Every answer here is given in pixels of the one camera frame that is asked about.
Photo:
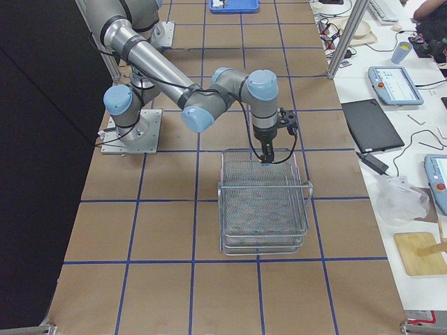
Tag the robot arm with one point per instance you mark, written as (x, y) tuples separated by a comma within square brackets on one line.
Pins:
[(125, 29), (145, 15)]

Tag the silver wire mesh shelf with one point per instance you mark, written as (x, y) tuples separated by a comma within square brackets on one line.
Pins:
[(262, 210)]

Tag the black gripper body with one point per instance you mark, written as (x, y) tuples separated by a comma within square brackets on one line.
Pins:
[(264, 135)]

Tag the clear plastic bag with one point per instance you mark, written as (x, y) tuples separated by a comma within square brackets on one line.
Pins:
[(399, 202)]

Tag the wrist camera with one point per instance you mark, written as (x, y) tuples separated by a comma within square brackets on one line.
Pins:
[(288, 119)]

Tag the blue plastic tray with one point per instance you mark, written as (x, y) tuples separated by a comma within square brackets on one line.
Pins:
[(237, 7)]

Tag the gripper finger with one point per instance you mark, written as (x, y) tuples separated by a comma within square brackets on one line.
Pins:
[(270, 152), (264, 156)]

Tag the aluminium frame post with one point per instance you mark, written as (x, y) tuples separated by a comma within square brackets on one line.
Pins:
[(356, 16)]

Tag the wooden cutting board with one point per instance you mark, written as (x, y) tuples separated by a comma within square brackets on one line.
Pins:
[(420, 254)]

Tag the black power adapter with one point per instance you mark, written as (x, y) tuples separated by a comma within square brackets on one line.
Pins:
[(373, 163)]

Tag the blue teach pendant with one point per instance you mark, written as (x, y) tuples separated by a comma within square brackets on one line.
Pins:
[(393, 85), (435, 168)]

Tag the light blue cup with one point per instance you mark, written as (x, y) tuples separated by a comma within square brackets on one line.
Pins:
[(401, 51)]

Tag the black closed laptop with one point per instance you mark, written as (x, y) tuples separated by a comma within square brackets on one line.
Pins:
[(369, 126)]

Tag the white keyboard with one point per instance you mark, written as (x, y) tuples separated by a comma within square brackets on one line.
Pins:
[(381, 12)]

